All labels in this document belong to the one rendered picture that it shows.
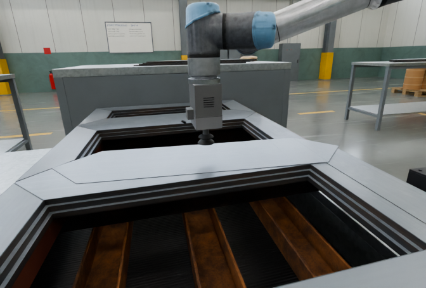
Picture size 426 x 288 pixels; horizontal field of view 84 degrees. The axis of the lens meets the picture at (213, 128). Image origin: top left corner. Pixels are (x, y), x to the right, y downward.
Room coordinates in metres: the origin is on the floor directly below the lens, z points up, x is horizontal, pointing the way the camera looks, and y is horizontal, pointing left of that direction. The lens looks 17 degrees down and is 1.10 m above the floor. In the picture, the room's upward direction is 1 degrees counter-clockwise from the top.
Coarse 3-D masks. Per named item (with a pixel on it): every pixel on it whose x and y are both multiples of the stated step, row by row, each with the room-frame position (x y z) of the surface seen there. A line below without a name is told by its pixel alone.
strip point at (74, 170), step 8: (80, 160) 0.56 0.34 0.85; (88, 160) 0.56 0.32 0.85; (56, 168) 0.52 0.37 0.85; (64, 168) 0.52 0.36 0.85; (72, 168) 0.52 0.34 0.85; (80, 168) 0.51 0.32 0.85; (88, 168) 0.51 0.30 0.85; (64, 176) 0.48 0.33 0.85; (72, 176) 0.47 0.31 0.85; (80, 176) 0.47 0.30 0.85
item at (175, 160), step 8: (160, 152) 0.60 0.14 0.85; (168, 152) 0.60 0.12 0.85; (176, 152) 0.60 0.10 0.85; (184, 152) 0.60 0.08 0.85; (160, 160) 0.55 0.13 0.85; (168, 160) 0.55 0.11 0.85; (176, 160) 0.55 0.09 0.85; (184, 160) 0.55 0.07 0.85; (160, 168) 0.51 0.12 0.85; (168, 168) 0.51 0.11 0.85; (176, 168) 0.50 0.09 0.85; (184, 168) 0.50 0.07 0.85; (192, 168) 0.50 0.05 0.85; (160, 176) 0.47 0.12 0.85
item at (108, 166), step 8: (104, 152) 0.61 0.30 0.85; (112, 152) 0.61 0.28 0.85; (120, 152) 0.61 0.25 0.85; (128, 152) 0.61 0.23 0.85; (96, 160) 0.56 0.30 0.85; (104, 160) 0.56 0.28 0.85; (112, 160) 0.55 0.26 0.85; (120, 160) 0.55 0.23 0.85; (96, 168) 0.51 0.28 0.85; (104, 168) 0.51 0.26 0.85; (112, 168) 0.51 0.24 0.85; (120, 168) 0.51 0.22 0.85; (88, 176) 0.47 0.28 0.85; (96, 176) 0.47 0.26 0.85; (104, 176) 0.47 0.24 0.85; (112, 176) 0.47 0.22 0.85
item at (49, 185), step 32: (128, 128) 0.84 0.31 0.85; (160, 128) 0.87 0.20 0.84; (192, 128) 0.89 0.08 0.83; (224, 128) 0.91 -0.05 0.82; (256, 128) 0.82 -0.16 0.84; (32, 192) 0.41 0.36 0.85; (64, 192) 0.41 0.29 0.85; (96, 192) 0.41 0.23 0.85; (128, 192) 0.42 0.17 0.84; (160, 192) 0.43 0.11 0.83; (192, 192) 0.44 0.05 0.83; (224, 192) 0.45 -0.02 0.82; (352, 192) 0.39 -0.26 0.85; (32, 224) 0.33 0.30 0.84; (384, 224) 0.32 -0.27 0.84; (416, 224) 0.30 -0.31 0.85
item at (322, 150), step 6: (306, 144) 0.64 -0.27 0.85; (312, 144) 0.64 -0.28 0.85; (318, 144) 0.64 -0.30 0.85; (324, 144) 0.64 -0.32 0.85; (312, 150) 0.59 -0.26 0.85; (318, 150) 0.59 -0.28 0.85; (324, 150) 0.59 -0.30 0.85; (330, 150) 0.59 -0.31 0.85; (324, 156) 0.55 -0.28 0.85; (330, 156) 0.55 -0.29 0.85
